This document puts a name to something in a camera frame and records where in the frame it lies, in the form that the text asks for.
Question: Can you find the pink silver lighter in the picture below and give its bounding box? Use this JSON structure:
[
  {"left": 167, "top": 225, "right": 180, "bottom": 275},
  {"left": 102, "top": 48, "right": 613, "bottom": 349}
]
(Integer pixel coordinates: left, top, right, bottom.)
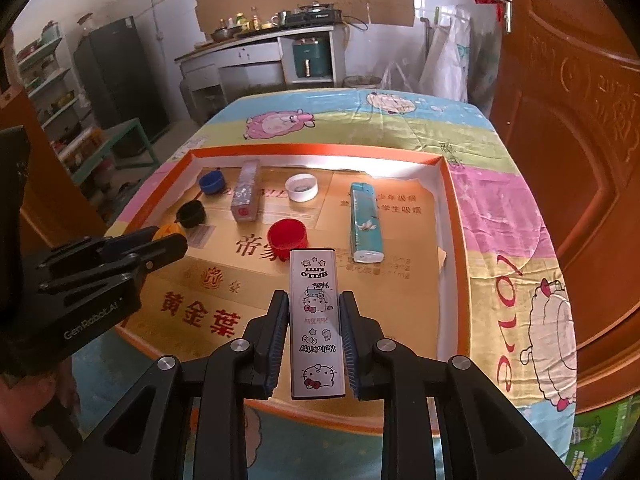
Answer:
[{"left": 230, "top": 159, "right": 262, "bottom": 222}]

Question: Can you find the green low table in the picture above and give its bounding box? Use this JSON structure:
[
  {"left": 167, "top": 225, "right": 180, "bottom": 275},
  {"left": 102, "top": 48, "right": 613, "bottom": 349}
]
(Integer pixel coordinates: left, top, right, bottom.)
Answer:
[{"left": 100, "top": 117, "right": 161, "bottom": 171}]

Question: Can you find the white kitchen counter cabinet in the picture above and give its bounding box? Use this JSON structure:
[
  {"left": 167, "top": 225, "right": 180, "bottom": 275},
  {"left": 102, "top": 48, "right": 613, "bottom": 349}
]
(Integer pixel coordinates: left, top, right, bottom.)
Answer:
[{"left": 175, "top": 25, "right": 346, "bottom": 121}]

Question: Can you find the teal floral lighter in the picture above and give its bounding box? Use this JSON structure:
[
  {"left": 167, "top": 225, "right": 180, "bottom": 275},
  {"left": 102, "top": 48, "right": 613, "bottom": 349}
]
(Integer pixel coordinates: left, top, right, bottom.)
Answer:
[{"left": 349, "top": 182, "right": 385, "bottom": 264}]

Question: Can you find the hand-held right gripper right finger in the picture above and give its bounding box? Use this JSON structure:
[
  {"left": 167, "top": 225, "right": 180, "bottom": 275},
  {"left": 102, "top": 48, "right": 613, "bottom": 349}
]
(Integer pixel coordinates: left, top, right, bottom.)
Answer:
[{"left": 338, "top": 290, "right": 576, "bottom": 480}]

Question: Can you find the green printed carton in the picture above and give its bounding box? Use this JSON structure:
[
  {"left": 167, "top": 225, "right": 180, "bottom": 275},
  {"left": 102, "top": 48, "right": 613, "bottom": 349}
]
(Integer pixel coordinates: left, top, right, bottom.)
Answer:
[{"left": 567, "top": 395, "right": 640, "bottom": 480}]

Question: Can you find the rectangular printed metal lighter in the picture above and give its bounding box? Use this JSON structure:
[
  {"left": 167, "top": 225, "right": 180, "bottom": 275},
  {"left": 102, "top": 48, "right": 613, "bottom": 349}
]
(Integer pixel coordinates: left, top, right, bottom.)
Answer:
[{"left": 289, "top": 247, "right": 347, "bottom": 402}]

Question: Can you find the blue bottle cap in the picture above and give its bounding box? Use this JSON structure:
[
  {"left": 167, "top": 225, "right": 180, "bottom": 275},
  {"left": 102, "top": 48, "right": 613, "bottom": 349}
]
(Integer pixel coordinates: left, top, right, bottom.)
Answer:
[{"left": 197, "top": 170, "right": 226, "bottom": 196}]

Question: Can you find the person's left hand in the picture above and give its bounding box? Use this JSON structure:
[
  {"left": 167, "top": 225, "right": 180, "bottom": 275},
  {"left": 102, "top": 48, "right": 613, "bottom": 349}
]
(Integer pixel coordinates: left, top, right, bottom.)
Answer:
[{"left": 0, "top": 360, "right": 83, "bottom": 466}]

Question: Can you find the green storage shelf rack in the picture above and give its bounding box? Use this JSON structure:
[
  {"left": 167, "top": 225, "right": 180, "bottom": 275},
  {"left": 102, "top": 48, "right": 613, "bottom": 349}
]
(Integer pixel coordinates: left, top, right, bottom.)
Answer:
[{"left": 15, "top": 22, "right": 116, "bottom": 181}]

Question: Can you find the black gas stove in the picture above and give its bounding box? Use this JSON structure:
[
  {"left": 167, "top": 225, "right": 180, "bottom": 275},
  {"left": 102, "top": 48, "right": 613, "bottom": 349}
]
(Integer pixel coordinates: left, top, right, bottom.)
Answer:
[{"left": 285, "top": 2, "right": 343, "bottom": 28}]

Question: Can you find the black bottle cap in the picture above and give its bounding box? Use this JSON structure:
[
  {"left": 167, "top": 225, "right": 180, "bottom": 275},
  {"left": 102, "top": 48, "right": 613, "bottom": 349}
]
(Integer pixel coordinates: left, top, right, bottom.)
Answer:
[{"left": 175, "top": 200, "right": 206, "bottom": 229}]

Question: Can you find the red bottle cap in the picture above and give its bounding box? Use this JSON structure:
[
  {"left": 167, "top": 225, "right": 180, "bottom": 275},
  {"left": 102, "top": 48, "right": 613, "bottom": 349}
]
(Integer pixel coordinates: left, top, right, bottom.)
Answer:
[{"left": 267, "top": 219, "right": 308, "bottom": 251}]

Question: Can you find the brown wooden door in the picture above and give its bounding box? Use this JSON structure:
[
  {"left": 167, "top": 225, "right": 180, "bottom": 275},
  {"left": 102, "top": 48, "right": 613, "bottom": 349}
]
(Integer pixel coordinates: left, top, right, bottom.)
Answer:
[{"left": 492, "top": 0, "right": 640, "bottom": 411}]

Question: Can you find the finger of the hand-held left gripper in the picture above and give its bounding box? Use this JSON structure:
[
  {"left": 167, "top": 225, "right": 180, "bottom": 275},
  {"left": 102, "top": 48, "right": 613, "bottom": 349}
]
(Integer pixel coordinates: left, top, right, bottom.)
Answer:
[
  {"left": 40, "top": 233, "right": 189, "bottom": 295},
  {"left": 37, "top": 225, "right": 161, "bottom": 270}
]

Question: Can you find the clear plastic bag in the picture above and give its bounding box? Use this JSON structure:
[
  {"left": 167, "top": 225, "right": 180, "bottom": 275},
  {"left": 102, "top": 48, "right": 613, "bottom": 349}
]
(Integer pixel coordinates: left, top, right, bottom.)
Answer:
[{"left": 382, "top": 60, "right": 416, "bottom": 92}]

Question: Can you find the clear plastic wrapper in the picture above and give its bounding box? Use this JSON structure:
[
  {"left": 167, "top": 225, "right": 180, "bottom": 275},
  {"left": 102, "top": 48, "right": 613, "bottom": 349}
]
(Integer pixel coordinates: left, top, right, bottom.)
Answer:
[{"left": 187, "top": 225, "right": 216, "bottom": 249}]

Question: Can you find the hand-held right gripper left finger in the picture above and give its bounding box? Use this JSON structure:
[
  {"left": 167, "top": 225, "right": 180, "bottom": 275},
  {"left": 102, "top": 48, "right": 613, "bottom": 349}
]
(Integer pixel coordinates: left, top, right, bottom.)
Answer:
[{"left": 82, "top": 290, "right": 292, "bottom": 480}]

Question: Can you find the black refrigerator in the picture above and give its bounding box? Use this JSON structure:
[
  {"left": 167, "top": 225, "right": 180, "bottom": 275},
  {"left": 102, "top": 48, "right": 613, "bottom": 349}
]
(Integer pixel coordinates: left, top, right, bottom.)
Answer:
[{"left": 74, "top": 16, "right": 171, "bottom": 141}]

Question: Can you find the shallow orange-rimmed cardboard tray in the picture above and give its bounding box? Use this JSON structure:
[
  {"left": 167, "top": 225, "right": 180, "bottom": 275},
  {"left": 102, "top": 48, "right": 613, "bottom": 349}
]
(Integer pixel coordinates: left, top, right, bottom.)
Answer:
[{"left": 112, "top": 145, "right": 463, "bottom": 436}]

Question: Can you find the large white sack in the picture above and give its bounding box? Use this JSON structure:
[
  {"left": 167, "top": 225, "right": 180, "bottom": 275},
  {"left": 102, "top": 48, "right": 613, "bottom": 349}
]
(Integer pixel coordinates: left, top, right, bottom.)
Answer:
[{"left": 419, "top": 7, "right": 471, "bottom": 103}]

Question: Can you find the white bottle cap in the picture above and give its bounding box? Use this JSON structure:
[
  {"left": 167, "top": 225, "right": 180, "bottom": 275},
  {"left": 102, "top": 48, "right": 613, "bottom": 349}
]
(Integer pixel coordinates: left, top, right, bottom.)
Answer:
[{"left": 285, "top": 173, "right": 319, "bottom": 203}]

